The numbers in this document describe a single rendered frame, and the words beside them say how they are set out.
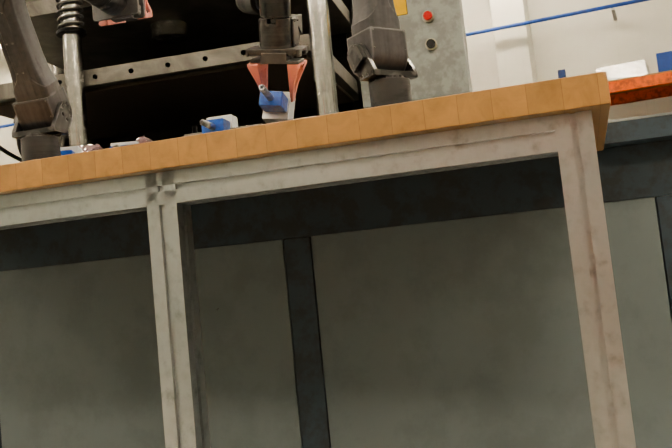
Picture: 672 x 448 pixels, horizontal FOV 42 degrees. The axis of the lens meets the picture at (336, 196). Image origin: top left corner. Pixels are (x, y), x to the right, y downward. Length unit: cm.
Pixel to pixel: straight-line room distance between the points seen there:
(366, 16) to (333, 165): 28
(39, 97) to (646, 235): 102
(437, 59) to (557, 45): 601
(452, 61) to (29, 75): 130
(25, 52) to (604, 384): 101
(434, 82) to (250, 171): 135
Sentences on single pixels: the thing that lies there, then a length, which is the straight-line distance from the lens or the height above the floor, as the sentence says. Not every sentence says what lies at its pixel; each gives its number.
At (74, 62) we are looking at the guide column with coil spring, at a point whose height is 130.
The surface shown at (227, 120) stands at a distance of 166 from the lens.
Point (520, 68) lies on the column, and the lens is 818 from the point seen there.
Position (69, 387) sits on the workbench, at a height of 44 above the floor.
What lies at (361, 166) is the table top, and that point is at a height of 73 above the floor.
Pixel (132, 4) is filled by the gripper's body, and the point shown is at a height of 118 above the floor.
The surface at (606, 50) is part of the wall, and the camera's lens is 842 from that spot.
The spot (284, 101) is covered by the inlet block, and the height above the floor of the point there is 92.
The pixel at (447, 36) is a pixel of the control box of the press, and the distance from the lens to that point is 251.
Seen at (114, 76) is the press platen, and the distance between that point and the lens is 270.
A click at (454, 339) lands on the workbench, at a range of 154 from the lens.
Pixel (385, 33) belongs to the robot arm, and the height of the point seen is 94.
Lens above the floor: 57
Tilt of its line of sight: 6 degrees up
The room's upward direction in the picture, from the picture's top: 6 degrees counter-clockwise
